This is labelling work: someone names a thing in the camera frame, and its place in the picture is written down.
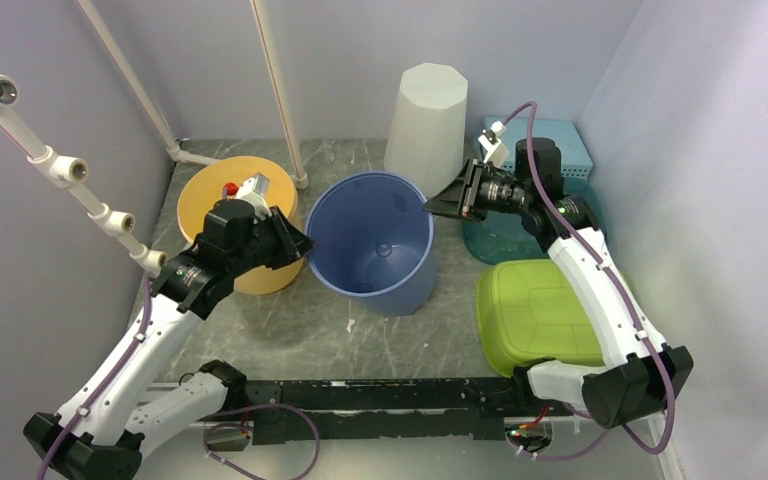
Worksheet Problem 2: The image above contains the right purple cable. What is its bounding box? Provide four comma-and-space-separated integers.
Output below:
499, 101, 678, 463

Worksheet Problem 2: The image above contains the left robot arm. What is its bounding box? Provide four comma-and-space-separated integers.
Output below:
23, 200, 315, 479

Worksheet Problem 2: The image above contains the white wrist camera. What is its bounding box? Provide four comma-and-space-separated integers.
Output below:
478, 121, 509, 168
222, 173, 271, 220

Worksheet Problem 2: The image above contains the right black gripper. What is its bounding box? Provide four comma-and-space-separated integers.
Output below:
421, 158, 530, 224

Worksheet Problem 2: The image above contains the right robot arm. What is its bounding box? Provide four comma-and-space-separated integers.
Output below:
424, 137, 694, 429

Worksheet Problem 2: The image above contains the beige bucket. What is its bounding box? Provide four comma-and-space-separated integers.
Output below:
177, 156, 304, 295

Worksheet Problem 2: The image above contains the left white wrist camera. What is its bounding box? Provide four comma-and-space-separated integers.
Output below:
222, 173, 271, 220

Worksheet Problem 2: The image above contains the light blue perforated basket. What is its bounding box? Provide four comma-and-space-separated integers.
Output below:
501, 117, 593, 181

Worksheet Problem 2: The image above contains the white PVC pipe frame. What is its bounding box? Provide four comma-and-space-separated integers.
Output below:
0, 0, 310, 276

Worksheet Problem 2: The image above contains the translucent white bucket liner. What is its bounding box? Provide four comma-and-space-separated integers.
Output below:
383, 63, 468, 198

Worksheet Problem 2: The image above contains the blue bucket rim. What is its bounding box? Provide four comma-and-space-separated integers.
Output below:
305, 171, 437, 317

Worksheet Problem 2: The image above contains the purple cable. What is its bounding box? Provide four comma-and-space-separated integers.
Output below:
36, 274, 322, 480
499, 101, 678, 463

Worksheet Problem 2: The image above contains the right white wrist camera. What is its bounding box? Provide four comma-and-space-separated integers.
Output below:
478, 121, 509, 168

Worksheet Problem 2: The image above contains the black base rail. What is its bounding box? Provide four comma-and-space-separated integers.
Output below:
180, 377, 574, 446

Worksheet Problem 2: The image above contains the lime green tub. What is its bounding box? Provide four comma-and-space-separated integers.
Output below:
476, 259, 604, 378

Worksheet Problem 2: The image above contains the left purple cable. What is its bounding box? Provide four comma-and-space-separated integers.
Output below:
36, 274, 322, 480

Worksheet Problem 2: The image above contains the teal transparent tub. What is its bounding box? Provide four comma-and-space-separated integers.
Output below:
461, 177, 608, 265

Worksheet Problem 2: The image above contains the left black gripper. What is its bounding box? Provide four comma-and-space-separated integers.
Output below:
230, 206, 319, 277

